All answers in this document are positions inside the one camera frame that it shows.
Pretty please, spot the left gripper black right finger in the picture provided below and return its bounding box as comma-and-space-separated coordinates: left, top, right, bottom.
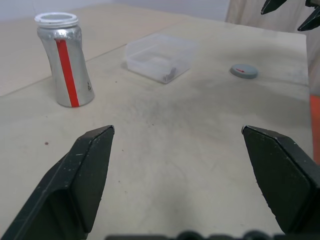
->
241, 125, 320, 236

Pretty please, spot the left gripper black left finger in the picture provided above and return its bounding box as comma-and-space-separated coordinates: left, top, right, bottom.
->
0, 125, 116, 240

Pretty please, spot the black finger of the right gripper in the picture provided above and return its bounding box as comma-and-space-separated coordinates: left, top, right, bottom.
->
260, 0, 286, 15
297, 6, 320, 32

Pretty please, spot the grey round bottle cap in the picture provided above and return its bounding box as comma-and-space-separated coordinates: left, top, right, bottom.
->
229, 63, 259, 80

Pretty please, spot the silver bottle with red stripe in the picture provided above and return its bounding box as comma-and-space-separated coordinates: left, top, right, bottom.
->
34, 12, 96, 108

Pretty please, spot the clear plastic container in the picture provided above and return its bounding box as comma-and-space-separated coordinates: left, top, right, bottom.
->
124, 32, 198, 85

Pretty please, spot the orange object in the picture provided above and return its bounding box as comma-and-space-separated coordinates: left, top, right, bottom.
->
309, 94, 320, 165

